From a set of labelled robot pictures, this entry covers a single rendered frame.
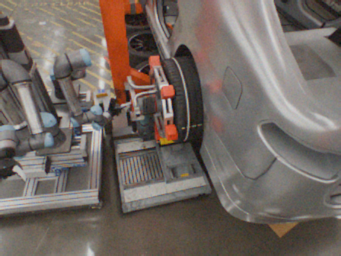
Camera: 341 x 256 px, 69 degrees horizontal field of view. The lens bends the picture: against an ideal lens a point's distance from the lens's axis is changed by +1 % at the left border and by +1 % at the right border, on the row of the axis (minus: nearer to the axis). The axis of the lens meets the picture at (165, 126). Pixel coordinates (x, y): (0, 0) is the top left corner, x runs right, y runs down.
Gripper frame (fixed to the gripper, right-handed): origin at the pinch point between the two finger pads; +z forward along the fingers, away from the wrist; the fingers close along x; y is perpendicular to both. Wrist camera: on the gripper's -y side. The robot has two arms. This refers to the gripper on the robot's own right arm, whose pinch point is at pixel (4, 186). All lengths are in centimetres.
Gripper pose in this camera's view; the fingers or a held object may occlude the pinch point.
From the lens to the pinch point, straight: 125.6
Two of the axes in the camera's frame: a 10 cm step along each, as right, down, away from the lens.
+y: -1.5, 6.8, 7.1
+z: 3.8, 7.1, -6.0
